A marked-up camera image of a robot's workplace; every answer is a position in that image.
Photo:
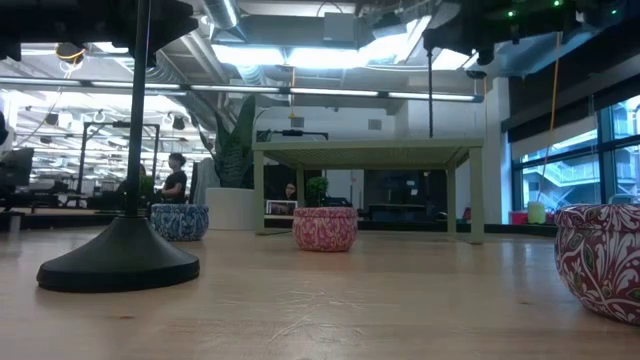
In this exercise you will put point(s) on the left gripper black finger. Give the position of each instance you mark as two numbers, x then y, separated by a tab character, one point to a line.
170	25

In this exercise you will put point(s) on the blue patterned candle tin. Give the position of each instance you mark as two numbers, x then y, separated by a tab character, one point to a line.
182	222

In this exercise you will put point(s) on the pink patterned candle tin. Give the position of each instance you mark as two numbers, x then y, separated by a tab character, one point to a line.
325	230

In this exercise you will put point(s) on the maroon patterned candle tin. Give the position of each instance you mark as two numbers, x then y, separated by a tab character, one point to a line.
600	260

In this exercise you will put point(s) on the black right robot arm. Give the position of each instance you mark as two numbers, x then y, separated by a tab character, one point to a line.
550	20

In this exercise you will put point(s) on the green snake plant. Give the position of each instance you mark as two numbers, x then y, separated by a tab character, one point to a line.
235	150

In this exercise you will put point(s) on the long ceiling light strip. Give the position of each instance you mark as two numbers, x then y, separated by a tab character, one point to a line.
330	92

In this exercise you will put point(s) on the pale green metal shelf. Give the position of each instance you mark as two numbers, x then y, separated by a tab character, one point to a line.
370	150

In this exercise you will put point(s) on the black computer monitor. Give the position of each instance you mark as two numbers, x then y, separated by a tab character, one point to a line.
15	167

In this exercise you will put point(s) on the person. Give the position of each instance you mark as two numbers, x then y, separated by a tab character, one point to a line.
175	185
290	192

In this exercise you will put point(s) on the small potted green plant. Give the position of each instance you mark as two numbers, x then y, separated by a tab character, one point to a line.
316	187
146	186

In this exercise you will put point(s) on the white round plant pot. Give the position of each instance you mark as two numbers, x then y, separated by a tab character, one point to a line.
230	210

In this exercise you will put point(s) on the red plastic container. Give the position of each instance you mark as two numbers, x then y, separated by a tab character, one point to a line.
518	218

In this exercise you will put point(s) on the yellow-green plastic container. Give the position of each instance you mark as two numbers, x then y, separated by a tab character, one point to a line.
536	214

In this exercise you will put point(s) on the white framed screen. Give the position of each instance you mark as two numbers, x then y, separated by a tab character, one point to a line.
281	208

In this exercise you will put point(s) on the dark ceiling dome camera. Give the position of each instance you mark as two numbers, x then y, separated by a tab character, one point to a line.
476	74

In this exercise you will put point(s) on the silver ventilation duct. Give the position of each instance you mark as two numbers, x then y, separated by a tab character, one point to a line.
220	12

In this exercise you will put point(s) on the black metal frame rig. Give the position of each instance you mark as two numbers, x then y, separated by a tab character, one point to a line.
120	124

